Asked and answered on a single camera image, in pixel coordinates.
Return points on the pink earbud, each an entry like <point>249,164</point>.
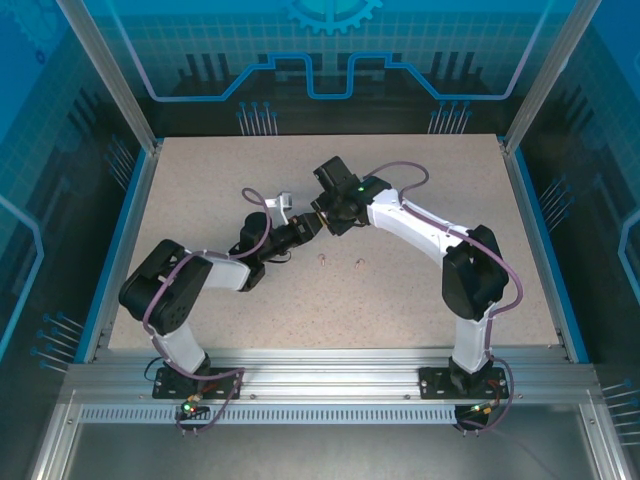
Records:
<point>359,262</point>
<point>323,258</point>

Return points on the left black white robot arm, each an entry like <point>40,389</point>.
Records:
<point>170,285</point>

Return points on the left small LED circuit board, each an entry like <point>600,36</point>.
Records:
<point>190,407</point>

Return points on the small led circuit board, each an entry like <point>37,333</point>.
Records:
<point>190,407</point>
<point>482,409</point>

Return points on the right small LED circuit board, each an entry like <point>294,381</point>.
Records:
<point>482,409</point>

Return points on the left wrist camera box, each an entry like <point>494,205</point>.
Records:
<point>282,202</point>

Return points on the left aluminium side rail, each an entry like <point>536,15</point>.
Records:
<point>137,210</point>

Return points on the aluminium side rail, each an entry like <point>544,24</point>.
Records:
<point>531,210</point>
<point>137,210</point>

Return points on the aluminium mounting rail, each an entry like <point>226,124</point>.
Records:
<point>325,370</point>

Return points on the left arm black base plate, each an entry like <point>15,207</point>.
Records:
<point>220,393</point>

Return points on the right aluminium side rail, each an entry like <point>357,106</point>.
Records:
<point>531,210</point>

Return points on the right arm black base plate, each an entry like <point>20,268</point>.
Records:
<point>435,385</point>

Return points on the left aluminium frame post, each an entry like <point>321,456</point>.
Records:
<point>115,75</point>

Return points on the aluminium frame post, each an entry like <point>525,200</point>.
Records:
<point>549,75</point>
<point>115,75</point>

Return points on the right aluminium frame post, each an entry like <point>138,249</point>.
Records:
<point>549,75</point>

